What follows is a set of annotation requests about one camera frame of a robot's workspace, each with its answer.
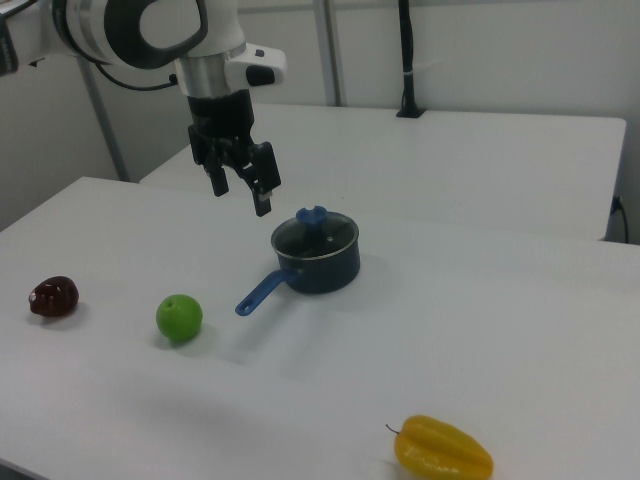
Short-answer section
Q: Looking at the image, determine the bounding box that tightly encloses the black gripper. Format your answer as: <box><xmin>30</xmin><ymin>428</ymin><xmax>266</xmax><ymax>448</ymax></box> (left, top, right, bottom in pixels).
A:
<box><xmin>187</xmin><ymin>89</ymin><xmax>282</xmax><ymax>218</ymax></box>

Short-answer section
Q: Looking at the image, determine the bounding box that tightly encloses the glass lid with blue knob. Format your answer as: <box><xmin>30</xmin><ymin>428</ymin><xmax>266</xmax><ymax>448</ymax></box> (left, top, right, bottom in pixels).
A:
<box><xmin>271</xmin><ymin>205</ymin><xmax>359</xmax><ymax>260</ymax></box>

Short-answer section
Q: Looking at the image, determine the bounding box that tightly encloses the dark blue saucepan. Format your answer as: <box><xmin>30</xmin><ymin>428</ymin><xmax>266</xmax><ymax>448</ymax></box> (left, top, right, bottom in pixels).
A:
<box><xmin>234</xmin><ymin>209</ymin><xmax>362</xmax><ymax>318</ymax></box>

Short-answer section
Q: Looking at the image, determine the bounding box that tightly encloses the green toy apple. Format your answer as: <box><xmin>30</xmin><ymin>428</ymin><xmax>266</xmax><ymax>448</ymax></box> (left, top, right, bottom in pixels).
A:
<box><xmin>155</xmin><ymin>294</ymin><xmax>204</xmax><ymax>344</ymax></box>

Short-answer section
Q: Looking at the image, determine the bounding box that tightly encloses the black stand with white band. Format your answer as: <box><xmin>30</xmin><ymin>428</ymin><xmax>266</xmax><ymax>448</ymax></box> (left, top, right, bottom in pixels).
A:
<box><xmin>395</xmin><ymin>0</ymin><xmax>427</xmax><ymax>119</ymax></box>

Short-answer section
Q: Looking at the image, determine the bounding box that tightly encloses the dark red toy fruit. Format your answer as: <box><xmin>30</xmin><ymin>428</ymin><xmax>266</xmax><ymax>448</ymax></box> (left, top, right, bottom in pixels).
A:
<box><xmin>27</xmin><ymin>275</ymin><xmax>81</xmax><ymax>318</ymax></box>

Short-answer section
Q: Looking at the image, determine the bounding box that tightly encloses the yellow toy starfruit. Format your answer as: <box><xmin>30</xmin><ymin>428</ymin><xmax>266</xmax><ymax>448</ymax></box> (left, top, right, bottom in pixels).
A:
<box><xmin>385</xmin><ymin>414</ymin><xmax>495</xmax><ymax>480</ymax></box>

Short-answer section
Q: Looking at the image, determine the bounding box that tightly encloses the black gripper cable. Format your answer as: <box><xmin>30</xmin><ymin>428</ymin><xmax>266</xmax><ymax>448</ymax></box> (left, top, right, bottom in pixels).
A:
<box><xmin>96</xmin><ymin>60</ymin><xmax>182</xmax><ymax>93</ymax></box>

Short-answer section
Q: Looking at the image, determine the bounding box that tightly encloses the grey metal frame post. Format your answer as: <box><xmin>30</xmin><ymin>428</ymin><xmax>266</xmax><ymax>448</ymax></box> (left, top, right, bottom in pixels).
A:
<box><xmin>311</xmin><ymin>0</ymin><xmax>348</xmax><ymax>108</ymax></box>

